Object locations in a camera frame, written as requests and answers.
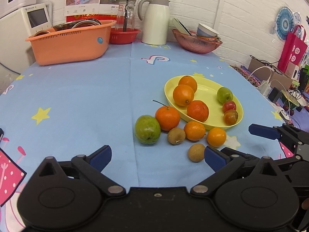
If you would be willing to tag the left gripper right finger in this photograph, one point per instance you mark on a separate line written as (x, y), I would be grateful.
(228, 165)

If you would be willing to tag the yellow-orange round orange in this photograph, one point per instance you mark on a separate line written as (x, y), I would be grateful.
(216, 137)

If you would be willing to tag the large smooth orange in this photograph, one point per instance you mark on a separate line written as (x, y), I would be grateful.
(183, 95)

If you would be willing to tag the yellow plastic plate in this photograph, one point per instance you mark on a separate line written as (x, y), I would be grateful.
(206, 92)

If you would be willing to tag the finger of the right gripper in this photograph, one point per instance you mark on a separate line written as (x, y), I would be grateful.
(264, 131)

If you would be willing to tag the red apple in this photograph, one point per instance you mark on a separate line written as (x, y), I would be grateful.
(228, 106)

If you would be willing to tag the small mandarin orange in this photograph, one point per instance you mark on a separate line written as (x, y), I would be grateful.
(194, 131)

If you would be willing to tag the rough dark orange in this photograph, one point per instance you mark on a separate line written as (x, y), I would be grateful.
(198, 110)

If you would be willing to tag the pink glass bowl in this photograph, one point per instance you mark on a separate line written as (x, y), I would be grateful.
(196, 44)

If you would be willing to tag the white power strip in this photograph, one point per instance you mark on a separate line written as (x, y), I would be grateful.
(264, 88)

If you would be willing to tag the glass pitcher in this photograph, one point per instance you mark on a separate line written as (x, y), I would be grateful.
(125, 17)

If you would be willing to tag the brown kiwi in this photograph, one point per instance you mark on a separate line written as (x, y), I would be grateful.
(176, 136)
(196, 152)

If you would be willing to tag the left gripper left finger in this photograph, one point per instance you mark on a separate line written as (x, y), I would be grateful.
(90, 168)

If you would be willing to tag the white appliance with screen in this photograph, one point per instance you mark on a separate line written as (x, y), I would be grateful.
(16, 53)

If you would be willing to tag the white thermos jug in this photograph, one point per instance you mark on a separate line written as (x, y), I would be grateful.
(155, 15)

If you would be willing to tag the blue round wall fan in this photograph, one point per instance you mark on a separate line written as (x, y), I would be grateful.
(284, 23)

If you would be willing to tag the pink gift bag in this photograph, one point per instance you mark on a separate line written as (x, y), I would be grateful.
(294, 48)

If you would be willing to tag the red plastic basket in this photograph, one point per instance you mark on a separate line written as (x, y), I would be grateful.
(120, 37)

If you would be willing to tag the blue patterned tablecloth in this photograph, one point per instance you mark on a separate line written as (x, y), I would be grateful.
(69, 109)

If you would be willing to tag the tilted white dish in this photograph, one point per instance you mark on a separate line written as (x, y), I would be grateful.
(180, 27)

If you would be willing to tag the green apple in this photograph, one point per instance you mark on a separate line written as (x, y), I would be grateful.
(224, 94)

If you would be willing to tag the dark red-yellow plum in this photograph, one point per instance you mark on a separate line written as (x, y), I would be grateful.
(230, 117)

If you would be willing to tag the green mango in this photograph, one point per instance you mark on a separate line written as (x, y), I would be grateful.
(147, 129)

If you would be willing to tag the stacked white-blue bowls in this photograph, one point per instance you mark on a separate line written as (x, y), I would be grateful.
(206, 32)

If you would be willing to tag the orange plastic basket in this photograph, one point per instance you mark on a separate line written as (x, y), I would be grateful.
(71, 45)

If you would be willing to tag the orange with stem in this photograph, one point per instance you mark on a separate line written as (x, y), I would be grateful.
(167, 116)

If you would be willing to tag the cardboard box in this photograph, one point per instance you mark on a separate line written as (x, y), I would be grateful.
(269, 72)

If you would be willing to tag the orange on plate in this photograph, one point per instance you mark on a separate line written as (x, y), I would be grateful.
(189, 81)

